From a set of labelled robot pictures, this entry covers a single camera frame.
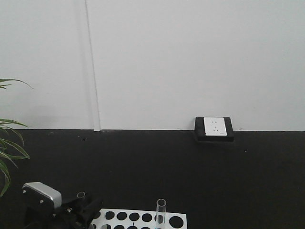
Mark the tall clear glass test tube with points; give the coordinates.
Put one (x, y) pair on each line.
(160, 213)

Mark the black box white power socket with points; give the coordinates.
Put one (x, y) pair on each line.
(213, 129)

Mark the green potted plant leaves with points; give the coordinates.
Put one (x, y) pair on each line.
(5, 144)

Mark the white wall cable duct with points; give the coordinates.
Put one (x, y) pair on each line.
(92, 77)

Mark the white test tube rack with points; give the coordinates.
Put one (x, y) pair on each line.
(137, 219)

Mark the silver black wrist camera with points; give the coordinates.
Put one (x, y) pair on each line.
(41, 198)

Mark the short clear glass test tube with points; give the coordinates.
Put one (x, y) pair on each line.
(81, 195)

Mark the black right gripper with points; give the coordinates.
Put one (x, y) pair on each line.
(77, 213)

